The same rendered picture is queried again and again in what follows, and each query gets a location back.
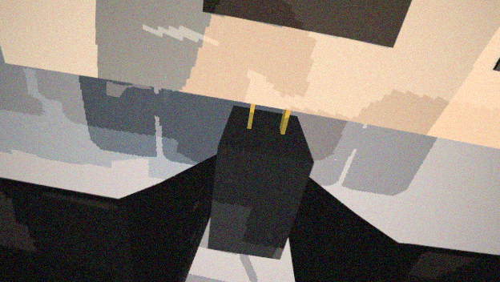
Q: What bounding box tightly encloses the black two-prong plug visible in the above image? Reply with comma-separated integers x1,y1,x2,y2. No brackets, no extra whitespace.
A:
208,103,314,260

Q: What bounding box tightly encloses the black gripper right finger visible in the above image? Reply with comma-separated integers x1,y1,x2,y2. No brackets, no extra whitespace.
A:
288,177,500,282

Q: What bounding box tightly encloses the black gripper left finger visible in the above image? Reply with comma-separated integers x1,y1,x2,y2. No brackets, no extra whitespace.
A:
0,155,217,282

